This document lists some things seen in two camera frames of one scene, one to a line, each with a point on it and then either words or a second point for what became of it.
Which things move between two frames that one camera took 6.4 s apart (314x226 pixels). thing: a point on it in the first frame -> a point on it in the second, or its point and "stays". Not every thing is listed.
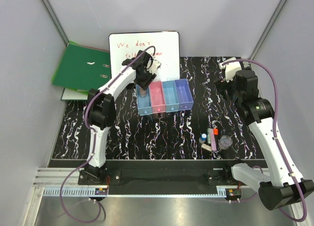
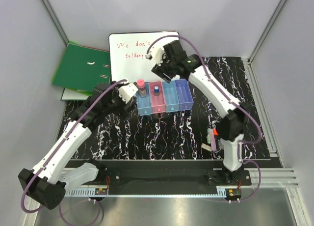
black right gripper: x=222 y=85 -> x=159 y=70
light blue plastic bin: x=144 y=102 stays
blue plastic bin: x=171 y=96 stays
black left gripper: x=150 y=77 -> x=122 y=110
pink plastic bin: x=157 y=97 stays
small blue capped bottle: x=202 y=138 -> x=156 y=91
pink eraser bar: x=214 y=147 stays
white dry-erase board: x=123 y=45 stays
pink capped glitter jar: x=142 y=93 stays
